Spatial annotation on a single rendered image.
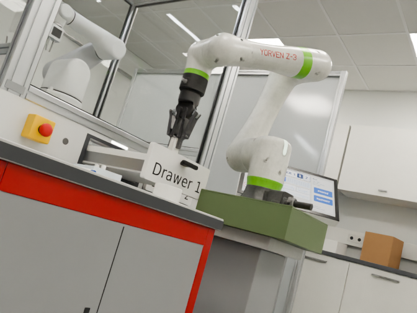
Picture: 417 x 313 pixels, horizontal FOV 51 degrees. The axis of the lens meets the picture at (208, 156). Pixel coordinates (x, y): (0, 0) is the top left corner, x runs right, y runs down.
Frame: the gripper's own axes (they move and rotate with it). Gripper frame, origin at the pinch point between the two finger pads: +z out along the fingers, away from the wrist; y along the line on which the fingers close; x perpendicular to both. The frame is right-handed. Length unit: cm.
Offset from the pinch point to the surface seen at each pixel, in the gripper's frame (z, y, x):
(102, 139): 3.6, -21.6, -12.4
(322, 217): 1, 19, 97
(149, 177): 13.5, 10.4, -17.5
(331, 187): -17, 14, 111
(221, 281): 37.2, 24.1, 14.2
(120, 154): 8.7, -4.4, -17.6
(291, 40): -182, -114, 243
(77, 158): 12.8, -21.7, -19.6
